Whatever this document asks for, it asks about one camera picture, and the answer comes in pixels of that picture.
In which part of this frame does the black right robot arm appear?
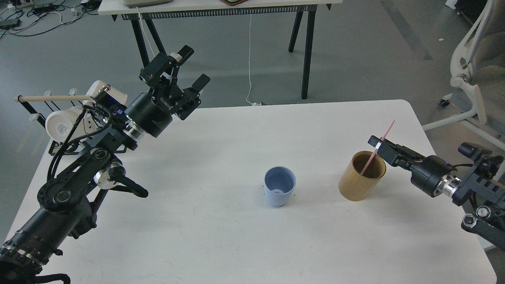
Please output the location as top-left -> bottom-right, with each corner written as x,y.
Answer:
368,136 -> 505,250

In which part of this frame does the white hanging cable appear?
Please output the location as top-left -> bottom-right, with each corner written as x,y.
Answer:
245,14 -> 263,107
136,7 -> 158,56

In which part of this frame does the white office chair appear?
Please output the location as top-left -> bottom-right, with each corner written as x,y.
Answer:
423,0 -> 504,148

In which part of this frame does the black wire cup rack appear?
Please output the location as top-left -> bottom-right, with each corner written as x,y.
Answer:
14,95 -> 90,149

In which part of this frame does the white background table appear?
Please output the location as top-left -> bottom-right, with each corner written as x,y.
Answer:
98,0 -> 343,110

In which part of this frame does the white mug on rack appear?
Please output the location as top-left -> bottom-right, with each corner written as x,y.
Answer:
45,106 -> 96,142

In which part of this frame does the floor cables bundle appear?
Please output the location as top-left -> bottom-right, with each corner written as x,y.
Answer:
0,0 -> 101,38

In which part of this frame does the light blue cup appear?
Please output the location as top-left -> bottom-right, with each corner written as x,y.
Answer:
264,166 -> 296,207

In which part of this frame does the white cup on rack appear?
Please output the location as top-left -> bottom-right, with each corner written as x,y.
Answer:
86,80 -> 127,108

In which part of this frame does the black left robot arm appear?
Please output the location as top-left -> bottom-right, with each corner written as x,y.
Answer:
1,45 -> 210,284

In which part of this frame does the pink chopstick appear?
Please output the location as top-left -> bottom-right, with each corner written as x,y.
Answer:
359,120 -> 396,176

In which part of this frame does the wooden rack rod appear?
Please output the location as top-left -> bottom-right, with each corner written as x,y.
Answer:
14,95 -> 92,102

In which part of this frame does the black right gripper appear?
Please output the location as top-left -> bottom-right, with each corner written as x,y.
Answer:
368,135 -> 457,198

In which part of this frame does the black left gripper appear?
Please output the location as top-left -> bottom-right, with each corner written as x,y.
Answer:
125,45 -> 210,137

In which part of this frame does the bamboo cylinder holder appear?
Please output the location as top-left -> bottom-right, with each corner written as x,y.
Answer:
339,151 -> 386,202

